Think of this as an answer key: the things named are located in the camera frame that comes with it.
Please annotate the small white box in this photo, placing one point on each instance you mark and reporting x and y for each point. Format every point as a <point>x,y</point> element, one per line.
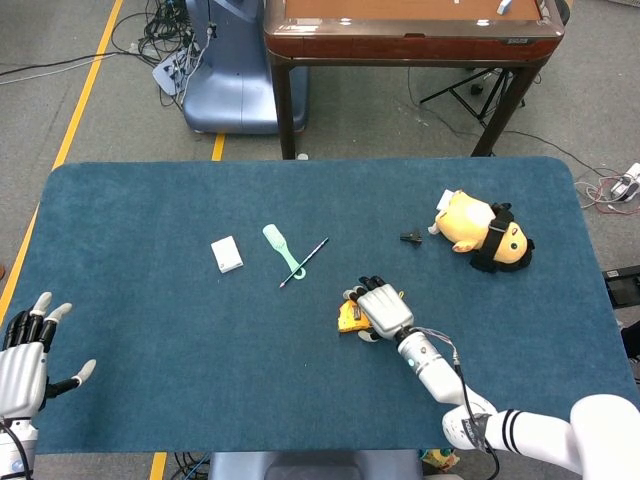
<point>226,254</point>

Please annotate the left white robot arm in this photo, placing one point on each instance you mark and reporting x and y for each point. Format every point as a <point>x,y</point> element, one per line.
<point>15,450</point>

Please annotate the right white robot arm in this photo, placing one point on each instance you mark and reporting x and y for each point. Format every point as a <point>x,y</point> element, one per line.
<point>525,430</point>

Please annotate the yellow plush doll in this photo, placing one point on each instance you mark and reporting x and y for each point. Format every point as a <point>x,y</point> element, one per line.
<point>470,220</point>

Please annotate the black tripod stand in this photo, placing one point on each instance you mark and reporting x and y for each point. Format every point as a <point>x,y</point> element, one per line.
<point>470,97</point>

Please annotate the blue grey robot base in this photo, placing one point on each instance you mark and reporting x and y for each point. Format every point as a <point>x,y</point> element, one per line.
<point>225,90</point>

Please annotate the yellow tape measure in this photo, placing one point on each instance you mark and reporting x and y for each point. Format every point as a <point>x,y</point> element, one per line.
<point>347,322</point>

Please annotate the grey blue robot torso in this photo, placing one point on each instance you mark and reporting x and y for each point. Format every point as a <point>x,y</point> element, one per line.
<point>310,467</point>

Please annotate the white power strip with plugs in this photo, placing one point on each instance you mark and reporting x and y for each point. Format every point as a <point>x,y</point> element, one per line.
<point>625,186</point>

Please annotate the small black clip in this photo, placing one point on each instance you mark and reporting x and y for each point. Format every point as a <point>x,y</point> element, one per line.
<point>412,236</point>

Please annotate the light green hairbrush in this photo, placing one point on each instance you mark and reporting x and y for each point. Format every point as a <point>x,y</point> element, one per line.
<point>274,236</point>

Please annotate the brown mahjong table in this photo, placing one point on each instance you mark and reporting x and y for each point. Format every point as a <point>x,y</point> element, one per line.
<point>410,42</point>

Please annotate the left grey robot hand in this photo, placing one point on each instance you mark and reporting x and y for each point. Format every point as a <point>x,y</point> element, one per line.
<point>20,375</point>

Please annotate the black flat device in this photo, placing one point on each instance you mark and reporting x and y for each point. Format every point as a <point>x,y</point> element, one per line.
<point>625,285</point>

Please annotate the blue felt table cover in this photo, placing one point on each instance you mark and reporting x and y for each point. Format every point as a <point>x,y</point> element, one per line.
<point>200,350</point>

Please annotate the blue white mahjong tile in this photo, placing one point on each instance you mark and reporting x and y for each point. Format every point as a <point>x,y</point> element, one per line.
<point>504,6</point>

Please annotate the green pencil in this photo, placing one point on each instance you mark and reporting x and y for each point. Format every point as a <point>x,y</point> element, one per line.
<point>311,255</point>

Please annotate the white floor power strip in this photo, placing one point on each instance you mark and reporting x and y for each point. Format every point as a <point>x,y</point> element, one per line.
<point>167,75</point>

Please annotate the colourful small toy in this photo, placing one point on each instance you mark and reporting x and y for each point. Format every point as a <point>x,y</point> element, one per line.
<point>440,459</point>

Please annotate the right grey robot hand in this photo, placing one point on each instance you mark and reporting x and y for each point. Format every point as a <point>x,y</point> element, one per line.
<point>387,310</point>

